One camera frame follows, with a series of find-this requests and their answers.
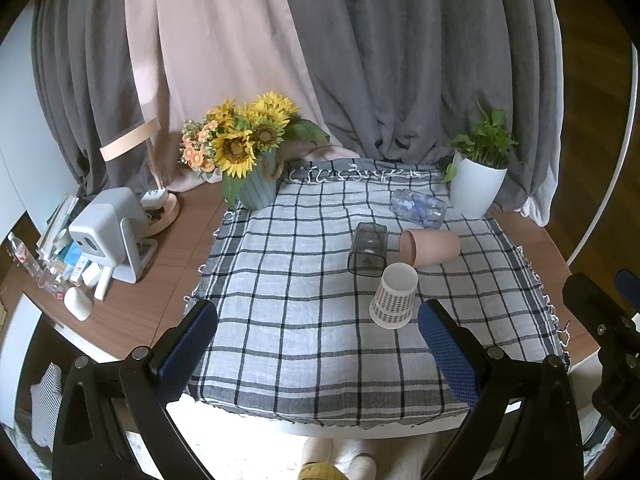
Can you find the white projector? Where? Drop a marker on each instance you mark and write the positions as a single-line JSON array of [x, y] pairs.
[[102, 222]]

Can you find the white remote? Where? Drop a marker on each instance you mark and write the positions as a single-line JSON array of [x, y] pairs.
[[103, 284]]

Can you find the white plant pot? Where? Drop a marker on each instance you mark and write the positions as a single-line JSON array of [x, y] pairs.
[[475, 187]]

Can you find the teal ribbed vase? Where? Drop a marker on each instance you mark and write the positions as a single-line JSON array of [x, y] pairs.
[[257, 187]]

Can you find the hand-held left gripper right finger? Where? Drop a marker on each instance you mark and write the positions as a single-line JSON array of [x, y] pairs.
[[447, 352]]

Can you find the white earbuds case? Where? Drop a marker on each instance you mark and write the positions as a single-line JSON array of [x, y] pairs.
[[77, 303]]

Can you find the striped cloth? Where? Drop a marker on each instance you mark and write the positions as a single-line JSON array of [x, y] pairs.
[[46, 405]]

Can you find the green leafy plant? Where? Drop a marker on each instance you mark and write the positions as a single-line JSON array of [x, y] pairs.
[[487, 140]]

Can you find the stack of books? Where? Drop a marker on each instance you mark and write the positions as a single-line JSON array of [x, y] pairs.
[[57, 230]]

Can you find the sunflower bouquet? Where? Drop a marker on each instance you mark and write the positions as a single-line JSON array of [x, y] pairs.
[[235, 147]]

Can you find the pink curtain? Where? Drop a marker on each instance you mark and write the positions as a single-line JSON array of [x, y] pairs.
[[220, 40]]

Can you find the white slipper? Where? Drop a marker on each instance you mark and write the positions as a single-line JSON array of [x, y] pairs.
[[359, 467]]

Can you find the pink cup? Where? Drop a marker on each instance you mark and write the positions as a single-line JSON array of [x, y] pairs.
[[435, 246]]

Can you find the dark transparent cup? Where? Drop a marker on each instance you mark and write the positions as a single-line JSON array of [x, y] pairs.
[[369, 252]]

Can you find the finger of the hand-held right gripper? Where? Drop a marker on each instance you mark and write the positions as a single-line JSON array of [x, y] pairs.
[[582, 290], [628, 283]]

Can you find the patterned white paper cup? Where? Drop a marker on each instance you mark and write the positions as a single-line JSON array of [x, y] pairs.
[[392, 300]]

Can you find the white power adapter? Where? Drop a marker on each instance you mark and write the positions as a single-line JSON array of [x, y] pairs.
[[153, 198]]

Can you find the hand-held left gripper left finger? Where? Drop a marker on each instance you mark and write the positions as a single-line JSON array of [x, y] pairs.
[[190, 347]]

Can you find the checked grey tablecloth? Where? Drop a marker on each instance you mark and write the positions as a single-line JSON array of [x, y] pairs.
[[310, 310]]

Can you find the clear small bottle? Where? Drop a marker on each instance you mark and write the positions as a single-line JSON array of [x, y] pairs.
[[22, 255]]

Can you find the wooden desk lamp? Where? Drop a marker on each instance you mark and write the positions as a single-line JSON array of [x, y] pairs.
[[130, 137]]

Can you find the grey curtain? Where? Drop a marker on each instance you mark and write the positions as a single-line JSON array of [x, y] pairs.
[[425, 60], [85, 70]]

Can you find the beige slipper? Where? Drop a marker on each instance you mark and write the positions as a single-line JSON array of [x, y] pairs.
[[319, 452]]

